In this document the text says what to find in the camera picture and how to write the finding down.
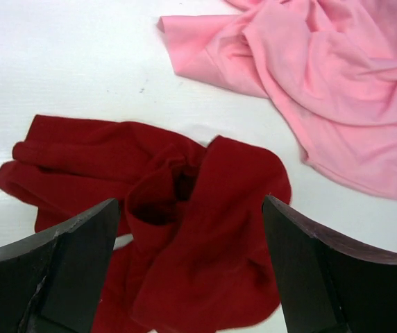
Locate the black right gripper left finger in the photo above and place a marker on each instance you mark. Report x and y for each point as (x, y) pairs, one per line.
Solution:
(51, 281)

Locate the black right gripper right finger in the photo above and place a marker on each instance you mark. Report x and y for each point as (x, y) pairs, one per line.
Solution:
(327, 281)

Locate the dark red t shirt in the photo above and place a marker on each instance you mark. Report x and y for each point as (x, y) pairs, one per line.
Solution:
(198, 261)

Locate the pink t shirt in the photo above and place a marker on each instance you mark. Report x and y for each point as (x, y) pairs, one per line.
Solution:
(329, 68)

